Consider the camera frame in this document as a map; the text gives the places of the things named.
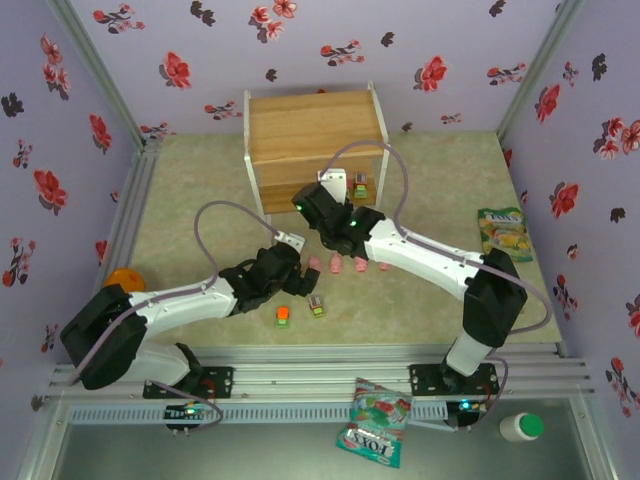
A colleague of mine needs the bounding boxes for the long aluminium base rail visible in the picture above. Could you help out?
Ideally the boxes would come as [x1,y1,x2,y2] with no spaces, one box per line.
[47,344,596,401]

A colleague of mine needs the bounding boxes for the white slotted cable duct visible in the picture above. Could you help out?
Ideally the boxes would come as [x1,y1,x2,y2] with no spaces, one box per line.
[67,403,451,427]

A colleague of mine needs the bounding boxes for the wooden shelf white frame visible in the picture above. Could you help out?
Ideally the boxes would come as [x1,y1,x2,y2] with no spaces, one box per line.
[243,81,391,229]

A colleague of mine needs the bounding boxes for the right arm grey camera cable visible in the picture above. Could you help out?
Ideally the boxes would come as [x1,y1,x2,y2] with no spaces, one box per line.
[319,141,551,336]

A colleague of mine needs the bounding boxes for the aluminium frame rail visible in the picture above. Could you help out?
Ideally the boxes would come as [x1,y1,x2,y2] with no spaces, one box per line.
[92,139,166,301]

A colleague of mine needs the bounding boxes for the grey base cable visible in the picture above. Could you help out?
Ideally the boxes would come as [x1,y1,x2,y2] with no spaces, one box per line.
[149,379,225,432]
[452,359,510,432]

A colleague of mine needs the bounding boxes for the orange ball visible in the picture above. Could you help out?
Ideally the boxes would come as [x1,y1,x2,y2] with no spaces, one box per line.
[103,268,147,294]

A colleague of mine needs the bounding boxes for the teal Fox's candy bag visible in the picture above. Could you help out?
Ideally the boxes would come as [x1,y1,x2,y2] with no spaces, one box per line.
[335,377,414,470]

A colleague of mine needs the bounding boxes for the small circuit board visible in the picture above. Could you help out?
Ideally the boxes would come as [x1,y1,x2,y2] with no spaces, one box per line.
[447,398,489,429]
[164,402,214,420]

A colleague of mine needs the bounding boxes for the yellow green Fox's candy bag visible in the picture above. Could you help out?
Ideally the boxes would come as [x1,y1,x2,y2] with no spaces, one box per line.
[477,206,534,264]

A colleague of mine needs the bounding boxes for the left arm grey camera cable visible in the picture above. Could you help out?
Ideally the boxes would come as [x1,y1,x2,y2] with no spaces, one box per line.
[69,200,286,386]

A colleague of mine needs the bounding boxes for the white bottle green cap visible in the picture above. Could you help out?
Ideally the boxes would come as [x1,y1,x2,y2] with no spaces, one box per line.
[498,412,545,444]

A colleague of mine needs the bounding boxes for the arm grey camera cable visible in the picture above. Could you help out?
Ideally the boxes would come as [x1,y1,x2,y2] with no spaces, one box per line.
[319,141,551,336]
[69,200,286,386]

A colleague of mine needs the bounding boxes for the aluminium frame post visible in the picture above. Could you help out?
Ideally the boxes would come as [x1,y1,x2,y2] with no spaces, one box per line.
[46,0,164,156]
[494,0,587,149]

